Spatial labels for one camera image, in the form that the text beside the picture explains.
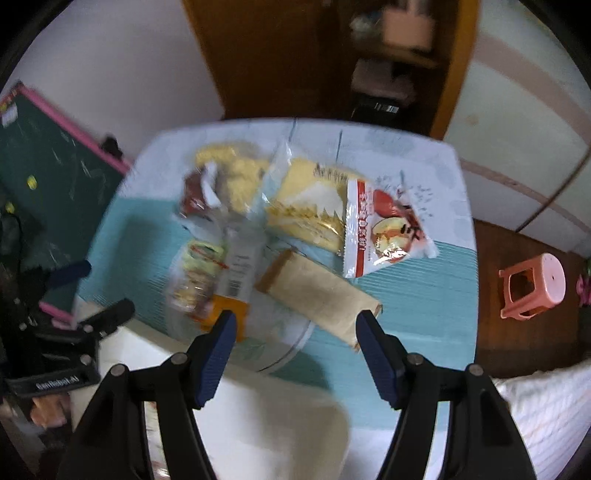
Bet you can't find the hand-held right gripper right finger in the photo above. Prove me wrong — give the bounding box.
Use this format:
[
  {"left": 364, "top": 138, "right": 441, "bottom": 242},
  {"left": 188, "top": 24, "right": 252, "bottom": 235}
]
[{"left": 355, "top": 310, "right": 541, "bottom": 480}]

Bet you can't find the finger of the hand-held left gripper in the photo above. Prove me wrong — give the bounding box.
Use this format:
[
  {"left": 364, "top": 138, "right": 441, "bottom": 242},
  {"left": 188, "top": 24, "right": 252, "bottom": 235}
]
[
  {"left": 21, "top": 260, "right": 92, "bottom": 297},
  {"left": 76, "top": 298, "right": 136, "bottom": 343}
]

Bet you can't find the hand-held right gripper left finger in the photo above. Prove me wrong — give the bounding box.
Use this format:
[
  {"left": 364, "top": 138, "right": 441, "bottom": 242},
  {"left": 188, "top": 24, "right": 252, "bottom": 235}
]
[{"left": 55, "top": 310, "right": 238, "bottom": 480}]

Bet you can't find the clear nut bar packet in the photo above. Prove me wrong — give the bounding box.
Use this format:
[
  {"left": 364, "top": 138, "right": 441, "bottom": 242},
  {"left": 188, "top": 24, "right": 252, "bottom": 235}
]
[{"left": 164, "top": 239, "right": 228, "bottom": 324}]

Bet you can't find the white plastic bin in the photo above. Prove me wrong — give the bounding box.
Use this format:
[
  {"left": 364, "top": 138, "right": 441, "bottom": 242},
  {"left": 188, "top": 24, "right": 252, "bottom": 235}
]
[{"left": 97, "top": 318, "right": 352, "bottom": 480}]

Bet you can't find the orange white oat bar packet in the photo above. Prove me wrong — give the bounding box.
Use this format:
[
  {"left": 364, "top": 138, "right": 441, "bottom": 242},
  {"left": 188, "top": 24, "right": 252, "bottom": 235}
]
[{"left": 198, "top": 225, "right": 266, "bottom": 344}]

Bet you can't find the brown paper snack packet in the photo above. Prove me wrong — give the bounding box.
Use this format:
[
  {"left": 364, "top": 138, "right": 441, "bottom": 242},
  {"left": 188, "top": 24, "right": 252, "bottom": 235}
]
[{"left": 255, "top": 249, "right": 383, "bottom": 354}]

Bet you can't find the red white apple snack packet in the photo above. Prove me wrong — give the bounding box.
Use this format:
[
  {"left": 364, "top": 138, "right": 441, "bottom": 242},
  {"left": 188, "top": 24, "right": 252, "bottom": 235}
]
[{"left": 341, "top": 174, "right": 439, "bottom": 278}]

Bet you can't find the yellow cake clear packet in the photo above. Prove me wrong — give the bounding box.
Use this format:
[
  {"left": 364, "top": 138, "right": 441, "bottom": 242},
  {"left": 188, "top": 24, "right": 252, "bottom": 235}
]
[{"left": 263, "top": 140, "right": 366, "bottom": 254}]

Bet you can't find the brown cake packet with red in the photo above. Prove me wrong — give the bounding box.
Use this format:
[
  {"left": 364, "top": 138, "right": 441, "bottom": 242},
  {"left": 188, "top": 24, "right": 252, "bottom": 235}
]
[{"left": 177, "top": 164, "right": 223, "bottom": 219}]

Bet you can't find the white pink striped bedding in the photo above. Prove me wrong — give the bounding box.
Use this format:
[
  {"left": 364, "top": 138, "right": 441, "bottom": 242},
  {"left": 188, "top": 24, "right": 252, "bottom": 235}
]
[{"left": 492, "top": 357, "right": 591, "bottom": 480}]

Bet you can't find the yellow rice crisp packet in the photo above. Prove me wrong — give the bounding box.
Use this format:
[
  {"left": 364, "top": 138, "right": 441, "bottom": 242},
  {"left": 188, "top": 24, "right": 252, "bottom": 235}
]
[
  {"left": 194, "top": 142, "right": 260, "bottom": 171},
  {"left": 217, "top": 157, "right": 273, "bottom": 215}
]

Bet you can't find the pink plastic stool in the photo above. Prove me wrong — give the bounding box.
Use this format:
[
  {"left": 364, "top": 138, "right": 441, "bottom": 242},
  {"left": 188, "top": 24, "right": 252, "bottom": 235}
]
[{"left": 499, "top": 253, "right": 567, "bottom": 322}]

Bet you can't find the white wardrobe with pink stripes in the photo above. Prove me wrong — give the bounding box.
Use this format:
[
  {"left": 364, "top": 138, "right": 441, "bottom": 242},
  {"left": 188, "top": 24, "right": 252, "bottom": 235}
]
[{"left": 442, "top": 0, "right": 591, "bottom": 254}]

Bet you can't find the folded light cloth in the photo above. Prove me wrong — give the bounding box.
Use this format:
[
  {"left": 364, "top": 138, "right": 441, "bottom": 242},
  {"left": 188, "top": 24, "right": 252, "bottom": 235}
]
[{"left": 352, "top": 59, "right": 413, "bottom": 106}]

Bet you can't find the brown wooden door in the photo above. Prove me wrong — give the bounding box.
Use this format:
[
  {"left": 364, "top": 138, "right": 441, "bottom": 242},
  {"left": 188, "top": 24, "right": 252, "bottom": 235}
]
[{"left": 182, "top": 0, "right": 358, "bottom": 121}]

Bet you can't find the brown wooden shelf cabinet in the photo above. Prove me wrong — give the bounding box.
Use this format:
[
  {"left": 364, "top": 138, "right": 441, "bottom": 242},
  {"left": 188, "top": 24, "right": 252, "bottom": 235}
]
[{"left": 337, "top": 0, "right": 481, "bottom": 139}]

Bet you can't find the pink basket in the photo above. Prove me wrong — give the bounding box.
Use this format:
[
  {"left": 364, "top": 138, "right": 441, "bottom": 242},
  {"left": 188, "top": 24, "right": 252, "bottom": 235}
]
[{"left": 382, "top": 4, "right": 435, "bottom": 51}]

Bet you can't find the green chalkboard with pink frame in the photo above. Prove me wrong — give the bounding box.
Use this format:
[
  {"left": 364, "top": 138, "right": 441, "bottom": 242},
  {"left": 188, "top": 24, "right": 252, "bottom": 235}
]
[{"left": 0, "top": 80, "right": 132, "bottom": 287}]

